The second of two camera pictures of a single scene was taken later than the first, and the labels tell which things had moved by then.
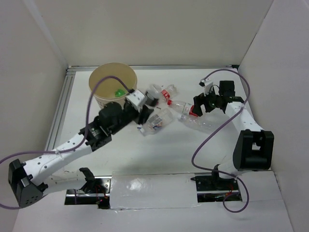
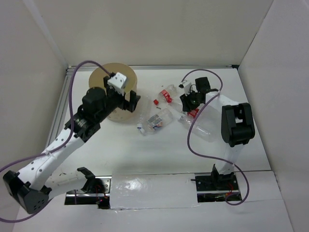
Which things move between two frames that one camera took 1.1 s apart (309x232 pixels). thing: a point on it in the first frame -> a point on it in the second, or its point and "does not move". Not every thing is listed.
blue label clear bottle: (158, 122) does not move
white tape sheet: (153, 190) does not move
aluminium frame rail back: (70, 66) does not move
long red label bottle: (184, 107) does not move
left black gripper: (145, 113) -> (124, 104)
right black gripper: (201, 100) -> (187, 105)
